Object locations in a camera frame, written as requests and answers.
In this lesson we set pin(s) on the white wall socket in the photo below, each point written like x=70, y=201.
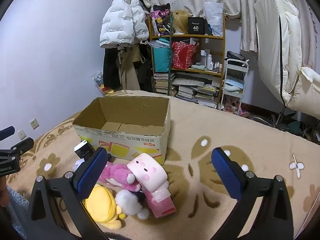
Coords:
x=34, y=123
x=21, y=135

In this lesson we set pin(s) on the small stack of books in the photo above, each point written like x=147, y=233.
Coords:
x=161, y=83

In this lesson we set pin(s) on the large pile of books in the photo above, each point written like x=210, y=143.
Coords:
x=197, y=92

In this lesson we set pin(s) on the wooden shelf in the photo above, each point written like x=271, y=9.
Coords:
x=187, y=37

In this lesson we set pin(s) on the beige hanging coat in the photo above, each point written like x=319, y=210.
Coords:
x=127, y=67

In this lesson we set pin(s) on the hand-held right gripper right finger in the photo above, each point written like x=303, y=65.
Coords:
x=226, y=173

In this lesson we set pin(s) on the white puffer jacket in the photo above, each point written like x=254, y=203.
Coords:
x=120, y=17

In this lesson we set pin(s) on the black hanging coat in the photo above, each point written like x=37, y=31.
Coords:
x=110, y=67

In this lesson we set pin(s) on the white plastic bag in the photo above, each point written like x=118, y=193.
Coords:
x=213, y=17

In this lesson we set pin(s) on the dark hanging garment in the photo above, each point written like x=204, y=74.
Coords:
x=146, y=72

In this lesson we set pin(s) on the group of cosmetic bottles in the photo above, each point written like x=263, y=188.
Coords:
x=211, y=62

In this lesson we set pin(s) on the pink square plush toy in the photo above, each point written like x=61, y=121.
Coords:
x=147, y=171

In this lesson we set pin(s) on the teal bag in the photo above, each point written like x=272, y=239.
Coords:
x=161, y=57

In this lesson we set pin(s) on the person's left forearm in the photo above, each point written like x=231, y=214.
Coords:
x=13, y=207

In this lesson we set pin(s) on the yellow plush toy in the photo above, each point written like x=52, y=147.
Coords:
x=102, y=205

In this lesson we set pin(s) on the green pole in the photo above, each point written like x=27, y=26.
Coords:
x=170, y=62

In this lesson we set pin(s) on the printed cardboard box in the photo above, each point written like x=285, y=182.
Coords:
x=140, y=145

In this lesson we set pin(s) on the clear plastic bag of toys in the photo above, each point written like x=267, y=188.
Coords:
x=100, y=81

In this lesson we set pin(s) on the pink bubble-wrapped box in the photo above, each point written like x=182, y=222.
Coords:
x=160, y=202

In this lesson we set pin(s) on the small black white box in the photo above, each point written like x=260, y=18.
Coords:
x=83, y=151

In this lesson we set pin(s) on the white-haired plush doll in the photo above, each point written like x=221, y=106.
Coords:
x=127, y=201

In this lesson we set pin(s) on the red patterned bag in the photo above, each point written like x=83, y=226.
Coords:
x=183, y=55

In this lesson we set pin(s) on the black cardboard box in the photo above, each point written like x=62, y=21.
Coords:
x=196, y=26

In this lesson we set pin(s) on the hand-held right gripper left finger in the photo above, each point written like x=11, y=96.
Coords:
x=92, y=172

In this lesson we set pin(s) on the black pink printed bag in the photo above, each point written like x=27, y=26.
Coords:
x=161, y=20

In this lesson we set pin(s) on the white trolley cart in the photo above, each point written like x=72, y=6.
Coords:
x=236, y=73

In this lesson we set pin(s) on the blonde wig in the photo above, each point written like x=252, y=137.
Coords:
x=180, y=21

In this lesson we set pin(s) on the pink plush bear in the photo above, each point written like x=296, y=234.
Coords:
x=115, y=174

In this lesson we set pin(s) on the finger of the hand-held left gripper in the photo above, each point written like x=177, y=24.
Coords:
x=7, y=132
x=23, y=145

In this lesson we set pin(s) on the cream folding lounge chair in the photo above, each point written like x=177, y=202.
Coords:
x=290, y=42

